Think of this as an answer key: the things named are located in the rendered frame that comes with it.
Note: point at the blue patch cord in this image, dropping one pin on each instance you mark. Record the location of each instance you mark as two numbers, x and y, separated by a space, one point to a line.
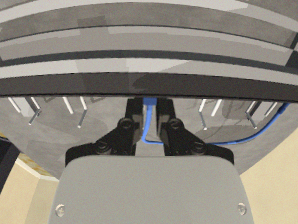
148 120

